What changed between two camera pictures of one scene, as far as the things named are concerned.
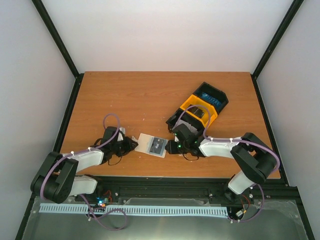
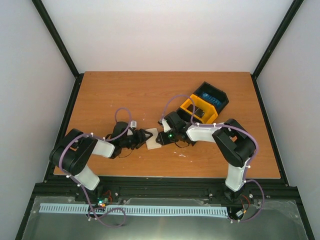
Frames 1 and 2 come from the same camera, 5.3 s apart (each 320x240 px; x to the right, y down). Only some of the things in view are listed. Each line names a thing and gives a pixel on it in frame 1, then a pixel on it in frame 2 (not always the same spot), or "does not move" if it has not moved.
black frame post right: (295, 6) does not move
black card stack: (197, 111) does not move
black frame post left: (54, 33) does not move
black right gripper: (172, 149) to (163, 141)
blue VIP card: (211, 98) does not move
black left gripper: (129, 147) to (141, 138)
